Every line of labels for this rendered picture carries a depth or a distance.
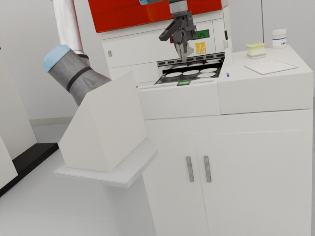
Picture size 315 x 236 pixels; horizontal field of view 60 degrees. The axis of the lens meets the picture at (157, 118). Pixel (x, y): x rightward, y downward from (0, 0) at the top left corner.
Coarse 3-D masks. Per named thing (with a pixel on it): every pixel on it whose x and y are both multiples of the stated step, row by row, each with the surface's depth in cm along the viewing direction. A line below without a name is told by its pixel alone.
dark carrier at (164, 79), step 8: (176, 72) 175; (184, 72) 171; (200, 72) 163; (208, 72) 159; (216, 72) 155; (160, 80) 163; (168, 80) 160; (176, 80) 156; (184, 80) 152; (192, 80) 149
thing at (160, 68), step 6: (204, 60) 171; (210, 60) 170; (216, 60) 169; (222, 60) 168; (162, 66) 181; (168, 66) 179; (174, 66) 178; (180, 66) 177; (186, 66) 176; (162, 72) 183
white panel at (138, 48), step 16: (192, 16) 164; (208, 16) 162; (112, 32) 182; (128, 32) 179; (144, 32) 176; (160, 32) 173; (224, 32) 163; (112, 48) 187; (128, 48) 183; (144, 48) 180; (160, 48) 177; (208, 48) 169; (112, 64) 191; (128, 64) 188; (144, 64) 185; (144, 80) 189
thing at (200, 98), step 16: (208, 80) 120; (144, 96) 124; (160, 96) 122; (176, 96) 120; (192, 96) 118; (208, 96) 116; (144, 112) 128; (160, 112) 125; (176, 112) 123; (192, 112) 121; (208, 112) 119
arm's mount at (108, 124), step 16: (112, 80) 91; (128, 80) 99; (96, 96) 84; (112, 96) 91; (128, 96) 99; (80, 112) 85; (96, 112) 84; (112, 112) 91; (128, 112) 99; (80, 128) 88; (96, 128) 84; (112, 128) 91; (128, 128) 99; (144, 128) 109; (64, 144) 94; (80, 144) 91; (96, 144) 87; (112, 144) 91; (128, 144) 99; (64, 160) 98; (80, 160) 94; (96, 160) 90; (112, 160) 91
